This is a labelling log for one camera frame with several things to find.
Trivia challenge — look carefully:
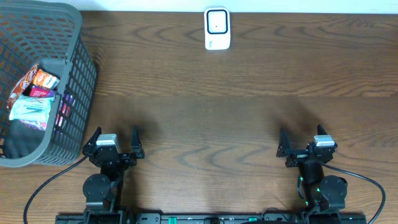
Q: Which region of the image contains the white barcode scanner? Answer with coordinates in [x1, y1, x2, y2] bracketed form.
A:
[204, 7, 231, 50]

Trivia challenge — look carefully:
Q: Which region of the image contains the red purple snack bag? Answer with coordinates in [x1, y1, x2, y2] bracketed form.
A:
[21, 120, 47, 131]

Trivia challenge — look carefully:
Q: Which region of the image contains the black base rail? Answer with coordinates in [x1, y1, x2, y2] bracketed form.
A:
[55, 213, 366, 224]

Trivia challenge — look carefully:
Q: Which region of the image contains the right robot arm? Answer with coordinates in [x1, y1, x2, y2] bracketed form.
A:
[276, 125, 348, 223]

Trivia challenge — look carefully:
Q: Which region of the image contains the small orange snack packet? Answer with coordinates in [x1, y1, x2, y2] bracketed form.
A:
[32, 69, 60, 90]

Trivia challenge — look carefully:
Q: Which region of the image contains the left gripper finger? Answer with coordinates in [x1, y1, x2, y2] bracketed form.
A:
[83, 127, 102, 150]
[130, 127, 142, 154]

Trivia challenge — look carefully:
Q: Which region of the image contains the orange brown wafer bar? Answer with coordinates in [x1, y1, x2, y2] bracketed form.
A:
[7, 63, 39, 110]

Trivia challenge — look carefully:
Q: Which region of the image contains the magenta snack box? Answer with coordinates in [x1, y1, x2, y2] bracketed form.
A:
[29, 86, 56, 98]

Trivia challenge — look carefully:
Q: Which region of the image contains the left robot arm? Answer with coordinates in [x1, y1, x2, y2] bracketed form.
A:
[83, 128, 145, 223]

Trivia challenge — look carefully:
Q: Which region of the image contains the teal snack packet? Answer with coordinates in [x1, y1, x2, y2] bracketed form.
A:
[9, 96, 54, 123]

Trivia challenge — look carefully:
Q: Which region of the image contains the grey plastic mesh basket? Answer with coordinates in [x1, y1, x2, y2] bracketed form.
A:
[1, 1, 97, 168]

